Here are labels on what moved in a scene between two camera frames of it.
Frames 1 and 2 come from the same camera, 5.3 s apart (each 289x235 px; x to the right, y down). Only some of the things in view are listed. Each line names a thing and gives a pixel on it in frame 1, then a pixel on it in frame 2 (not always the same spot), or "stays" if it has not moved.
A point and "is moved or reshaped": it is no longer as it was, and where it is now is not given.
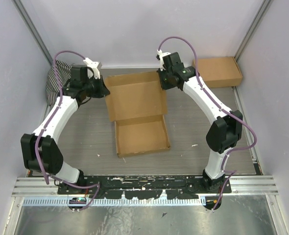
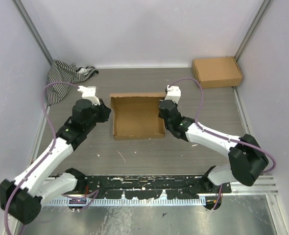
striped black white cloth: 64,71 stays
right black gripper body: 165,80 -> 167,124
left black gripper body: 94,87 -> 99,115
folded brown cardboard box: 219,72 stays
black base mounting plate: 137,187 stays
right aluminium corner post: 264,6 stays
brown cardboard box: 137,102 is moved or reshaped
